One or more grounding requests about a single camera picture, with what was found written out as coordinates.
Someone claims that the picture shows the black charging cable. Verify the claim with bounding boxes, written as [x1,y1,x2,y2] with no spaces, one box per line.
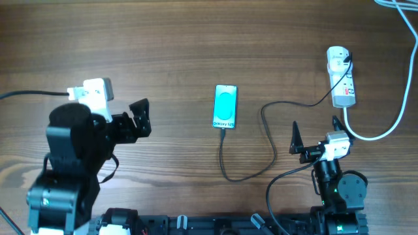
[218,52,354,183]

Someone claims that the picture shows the black mounting rail base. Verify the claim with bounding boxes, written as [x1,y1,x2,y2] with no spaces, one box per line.
[88,211,369,235]

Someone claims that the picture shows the white charger adapter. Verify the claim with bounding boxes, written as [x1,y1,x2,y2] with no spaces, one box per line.
[327,57,349,75]

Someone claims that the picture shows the white power strip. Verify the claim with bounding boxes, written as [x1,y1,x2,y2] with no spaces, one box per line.
[327,46,356,108]

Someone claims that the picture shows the white power strip cord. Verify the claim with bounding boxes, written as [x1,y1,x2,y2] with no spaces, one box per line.
[342,0,418,142]

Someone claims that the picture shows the blue screen smartphone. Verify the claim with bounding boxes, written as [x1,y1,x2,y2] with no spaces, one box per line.
[212,84,238,129]

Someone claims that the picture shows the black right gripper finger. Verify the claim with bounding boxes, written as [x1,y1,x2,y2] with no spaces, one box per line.
[290,121,304,149]
[332,116,355,142]

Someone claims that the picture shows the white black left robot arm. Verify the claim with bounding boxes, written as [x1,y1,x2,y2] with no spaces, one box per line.
[27,99,152,234]

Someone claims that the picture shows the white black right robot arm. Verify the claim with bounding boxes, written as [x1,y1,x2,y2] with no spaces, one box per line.
[289,116,369,234]

